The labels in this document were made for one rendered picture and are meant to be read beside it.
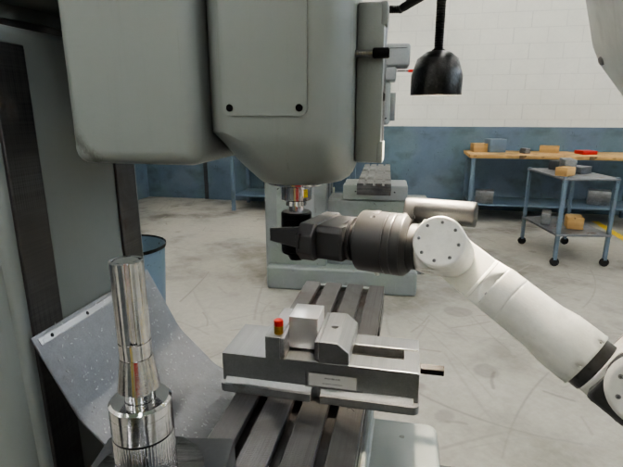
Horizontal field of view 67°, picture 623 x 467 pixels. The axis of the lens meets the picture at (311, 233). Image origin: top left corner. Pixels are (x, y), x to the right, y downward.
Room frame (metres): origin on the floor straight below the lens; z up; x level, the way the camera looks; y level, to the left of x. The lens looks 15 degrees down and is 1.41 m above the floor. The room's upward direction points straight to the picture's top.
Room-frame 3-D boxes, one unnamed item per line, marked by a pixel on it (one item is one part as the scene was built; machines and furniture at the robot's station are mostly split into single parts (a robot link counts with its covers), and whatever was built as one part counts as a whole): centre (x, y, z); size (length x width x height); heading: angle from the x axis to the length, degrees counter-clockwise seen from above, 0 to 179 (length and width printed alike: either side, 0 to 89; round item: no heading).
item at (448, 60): (0.70, -0.18, 1.46); 0.07 x 0.07 x 0.06
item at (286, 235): (0.68, 0.04, 1.23); 0.06 x 0.02 x 0.03; 63
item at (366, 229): (0.67, -0.06, 1.23); 0.13 x 0.12 x 0.10; 153
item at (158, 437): (0.32, 0.13, 1.16); 0.05 x 0.05 x 0.06
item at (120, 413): (0.32, 0.13, 1.19); 0.05 x 0.05 x 0.01
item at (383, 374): (0.78, -0.02, 0.98); 0.35 x 0.15 x 0.11; 78
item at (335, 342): (0.77, -0.05, 1.02); 0.12 x 0.06 x 0.04; 168
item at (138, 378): (0.32, 0.13, 1.25); 0.03 x 0.03 x 0.11
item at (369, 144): (0.69, -0.08, 1.45); 0.04 x 0.04 x 0.21; 78
